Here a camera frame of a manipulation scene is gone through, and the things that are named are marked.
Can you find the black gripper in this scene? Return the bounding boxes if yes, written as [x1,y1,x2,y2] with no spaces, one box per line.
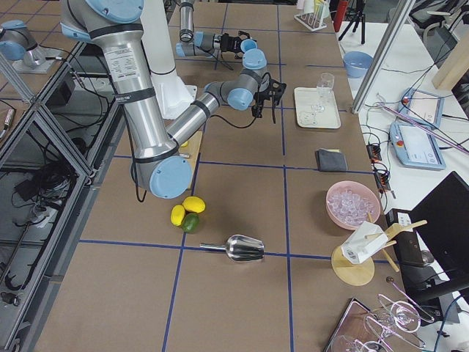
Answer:
[251,84,271,118]
[221,30,251,59]

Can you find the small light blue cup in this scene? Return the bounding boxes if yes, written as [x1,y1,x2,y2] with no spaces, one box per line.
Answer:
[240,38,257,54]

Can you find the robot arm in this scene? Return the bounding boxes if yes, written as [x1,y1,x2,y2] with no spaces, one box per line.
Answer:
[175,1,257,59]
[60,1,272,199]

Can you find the large blue bowl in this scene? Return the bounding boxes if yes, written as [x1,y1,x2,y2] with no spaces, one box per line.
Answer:
[343,51,373,78]

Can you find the pink bowl with ice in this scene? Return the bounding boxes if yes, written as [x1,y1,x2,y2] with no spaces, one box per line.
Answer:
[325,180,381,230]

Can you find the metal ice scoop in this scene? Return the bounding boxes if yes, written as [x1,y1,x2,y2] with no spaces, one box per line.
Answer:
[199,234,265,263]

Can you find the cream bear serving tray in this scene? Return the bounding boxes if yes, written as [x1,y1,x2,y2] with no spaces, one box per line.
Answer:
[294,87,341,129]

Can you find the clear wine glass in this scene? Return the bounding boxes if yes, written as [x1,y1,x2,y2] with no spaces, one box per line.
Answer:
[312,73,335,113]

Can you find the wooden cutting board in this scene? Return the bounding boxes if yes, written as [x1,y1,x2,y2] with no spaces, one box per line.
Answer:
[179,131,203,190]

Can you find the dark grey folded cloth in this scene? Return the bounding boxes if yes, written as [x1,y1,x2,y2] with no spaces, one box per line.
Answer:
[315,148,348,172]

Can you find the large yellow lemon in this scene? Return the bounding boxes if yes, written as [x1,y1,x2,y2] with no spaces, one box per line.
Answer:
[182,196,206,213]

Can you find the long grabber stick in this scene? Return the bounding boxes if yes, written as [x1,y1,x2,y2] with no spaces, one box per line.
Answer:
[377,103,468,155]

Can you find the small yellow lemon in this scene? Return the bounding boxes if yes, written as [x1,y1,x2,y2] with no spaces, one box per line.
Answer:
[170,205,186,227]

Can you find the green lime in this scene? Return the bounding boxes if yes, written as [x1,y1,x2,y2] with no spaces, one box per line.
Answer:
[181,213,199,233]

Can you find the near blue teach pendant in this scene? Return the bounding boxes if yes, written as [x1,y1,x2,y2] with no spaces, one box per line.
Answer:
[389,122,446,170]

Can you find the blue teach pendant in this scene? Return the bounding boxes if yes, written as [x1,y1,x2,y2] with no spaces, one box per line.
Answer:
[398,88,445,129]
[389,122,446,170]

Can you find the white mug on stand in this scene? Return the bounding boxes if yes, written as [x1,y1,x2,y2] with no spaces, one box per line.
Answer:
[341,221,388,265]

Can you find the far blue teach pendant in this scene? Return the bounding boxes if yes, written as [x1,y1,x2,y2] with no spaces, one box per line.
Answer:
[398,88,445,129]

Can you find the wooden mug tree stand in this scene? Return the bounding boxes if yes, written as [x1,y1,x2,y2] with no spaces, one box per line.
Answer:
[331,220,427,286]

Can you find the wooden plank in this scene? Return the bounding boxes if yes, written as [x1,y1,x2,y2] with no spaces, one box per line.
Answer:
[432,24,468,91]

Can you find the black monitor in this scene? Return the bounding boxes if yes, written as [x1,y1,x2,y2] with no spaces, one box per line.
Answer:
[397,172,468,303]

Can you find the upturned wine glasses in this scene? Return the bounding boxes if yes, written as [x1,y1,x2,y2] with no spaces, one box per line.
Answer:
[325,294,435,351]

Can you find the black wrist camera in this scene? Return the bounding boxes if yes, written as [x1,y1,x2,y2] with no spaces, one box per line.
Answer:
[267,74,287,124]

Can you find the white wire cup rack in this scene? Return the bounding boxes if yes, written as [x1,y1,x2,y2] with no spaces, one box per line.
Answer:
[294,0,330,32]

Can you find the white central robot pedestal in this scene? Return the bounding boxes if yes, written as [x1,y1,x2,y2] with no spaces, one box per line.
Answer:
[141,0,197,120]

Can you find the black camera tripod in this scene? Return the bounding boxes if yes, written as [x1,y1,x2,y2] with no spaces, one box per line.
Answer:
[338,0,366,45]

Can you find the aluminium frame post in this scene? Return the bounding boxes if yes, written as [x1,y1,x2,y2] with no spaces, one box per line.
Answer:
[351,0,416,114]

